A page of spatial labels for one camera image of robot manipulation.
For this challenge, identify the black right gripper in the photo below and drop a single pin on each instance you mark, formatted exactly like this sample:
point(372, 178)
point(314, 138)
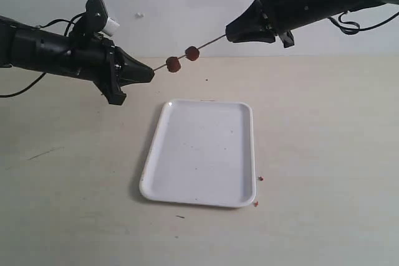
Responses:
point(264, 19)

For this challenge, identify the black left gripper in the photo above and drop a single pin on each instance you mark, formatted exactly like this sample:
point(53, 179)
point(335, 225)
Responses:
point(95, 58)

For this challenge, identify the thin metal skewer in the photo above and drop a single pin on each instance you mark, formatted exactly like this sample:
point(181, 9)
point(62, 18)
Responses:
point(200, 47)

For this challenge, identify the red date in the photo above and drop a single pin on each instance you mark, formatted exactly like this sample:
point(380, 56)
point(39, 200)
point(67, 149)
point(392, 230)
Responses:
point(192, 53)
point(173, 64)

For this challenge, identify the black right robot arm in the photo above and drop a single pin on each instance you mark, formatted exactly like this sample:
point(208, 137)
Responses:
point(326, 9)

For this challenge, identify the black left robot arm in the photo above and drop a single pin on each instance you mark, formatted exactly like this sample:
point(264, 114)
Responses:
point(33, 49)

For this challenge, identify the white rectangular plastic tray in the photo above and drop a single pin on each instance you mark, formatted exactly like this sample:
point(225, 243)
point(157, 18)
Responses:
point(202, 153)

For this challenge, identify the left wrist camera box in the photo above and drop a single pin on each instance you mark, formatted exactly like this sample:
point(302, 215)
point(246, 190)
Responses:
point(95, 20)

